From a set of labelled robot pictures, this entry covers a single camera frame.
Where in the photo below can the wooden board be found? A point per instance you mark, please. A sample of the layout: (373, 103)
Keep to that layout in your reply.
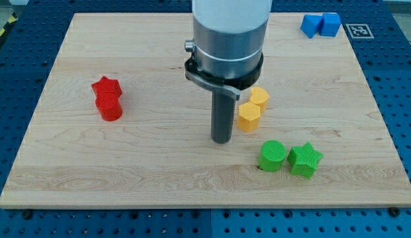
(159, 154)

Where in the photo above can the blue triangle block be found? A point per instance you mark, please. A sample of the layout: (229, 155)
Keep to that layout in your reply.
(311, 24)

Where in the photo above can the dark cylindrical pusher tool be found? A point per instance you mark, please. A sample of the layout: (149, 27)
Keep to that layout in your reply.
(222, 117)

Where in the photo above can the yellow hexagon block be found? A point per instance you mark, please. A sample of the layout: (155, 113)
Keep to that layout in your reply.
(249, 116)

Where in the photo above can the green star block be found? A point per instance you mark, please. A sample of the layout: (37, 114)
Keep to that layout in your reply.
(304, 160)

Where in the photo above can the blue cube block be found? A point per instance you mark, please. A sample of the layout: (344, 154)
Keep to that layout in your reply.
(330, 24)

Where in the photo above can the yellow heart block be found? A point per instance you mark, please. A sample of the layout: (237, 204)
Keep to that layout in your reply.
(260, 97)

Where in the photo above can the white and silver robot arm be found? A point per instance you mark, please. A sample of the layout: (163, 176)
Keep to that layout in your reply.
(228, 35)

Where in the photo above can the red star block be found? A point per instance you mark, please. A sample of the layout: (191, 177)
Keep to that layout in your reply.
(106, 85)

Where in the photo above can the red cylinder block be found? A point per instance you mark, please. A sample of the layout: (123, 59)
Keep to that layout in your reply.
(109, 107)

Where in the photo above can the black and white fiducial marker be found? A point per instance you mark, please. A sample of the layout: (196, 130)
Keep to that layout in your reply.
(359, 31)

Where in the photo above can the green cylinder block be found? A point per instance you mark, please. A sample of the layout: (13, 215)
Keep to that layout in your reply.
(272, 155)

